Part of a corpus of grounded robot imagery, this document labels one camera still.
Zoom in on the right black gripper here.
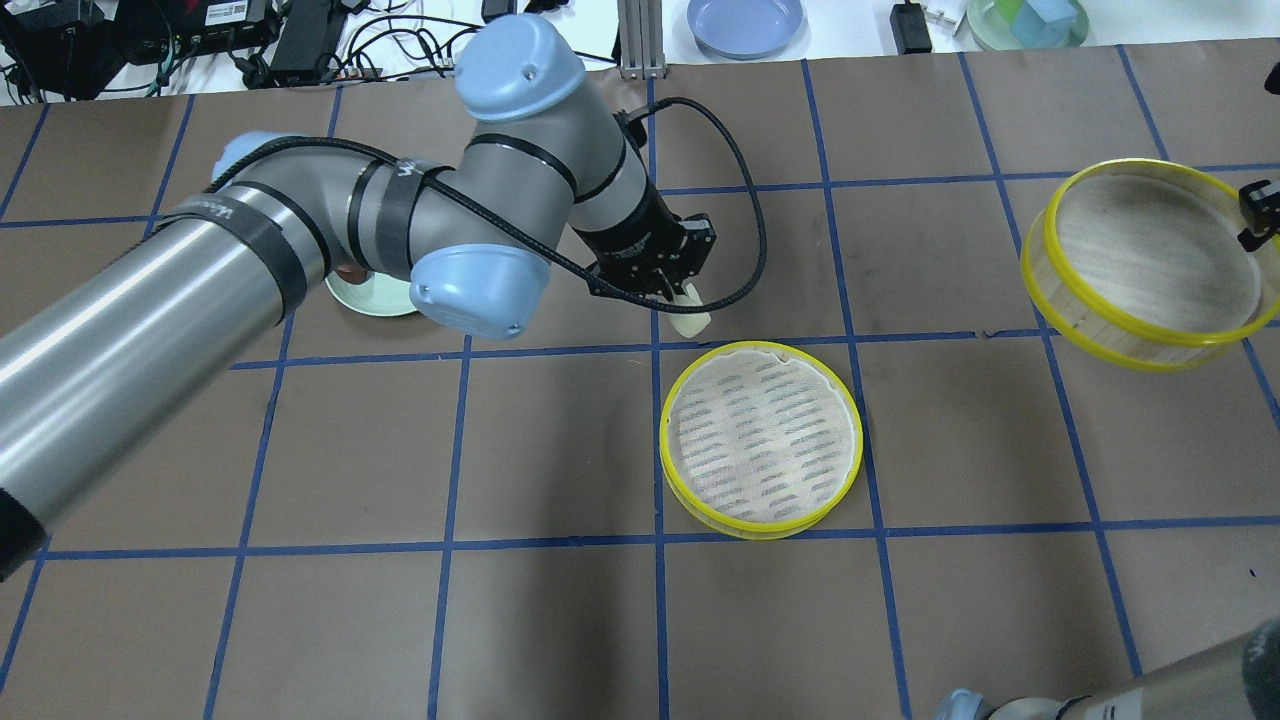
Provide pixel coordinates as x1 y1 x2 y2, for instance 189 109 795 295
1236 179 1279 251

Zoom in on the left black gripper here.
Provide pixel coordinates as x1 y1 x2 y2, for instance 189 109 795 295
570 190 717 301

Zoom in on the cream white bun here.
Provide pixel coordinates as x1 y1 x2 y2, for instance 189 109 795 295
667 282 710 340

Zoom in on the yellow rimmed steamer basket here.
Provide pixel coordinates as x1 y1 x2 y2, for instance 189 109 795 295
657 341 865 541
1019 158 1279 372

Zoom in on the brown bun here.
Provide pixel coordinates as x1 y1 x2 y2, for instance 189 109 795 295
335 265 367 284

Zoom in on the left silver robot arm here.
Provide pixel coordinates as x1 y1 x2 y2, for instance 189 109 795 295
1 14 716 577

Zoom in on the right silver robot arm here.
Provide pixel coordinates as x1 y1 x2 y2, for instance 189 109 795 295
934 159 1277 719

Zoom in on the blue plate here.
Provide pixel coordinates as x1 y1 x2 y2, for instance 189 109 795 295
685 1 806 60

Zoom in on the light green plate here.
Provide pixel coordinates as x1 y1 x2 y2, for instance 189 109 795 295
325 272 419 318

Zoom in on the green plate with blocks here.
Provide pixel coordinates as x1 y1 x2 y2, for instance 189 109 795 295
966 1 1091 51

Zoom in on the black power brick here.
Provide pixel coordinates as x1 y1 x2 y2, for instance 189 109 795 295
890 1 933 56

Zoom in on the black power adapter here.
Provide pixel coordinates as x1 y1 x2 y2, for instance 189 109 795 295
268 1 347 87

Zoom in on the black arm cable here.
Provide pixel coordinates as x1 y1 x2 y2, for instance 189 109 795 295
585 97 768 307

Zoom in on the aluminium frame post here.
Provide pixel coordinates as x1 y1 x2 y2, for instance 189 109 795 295
616 0 668 81

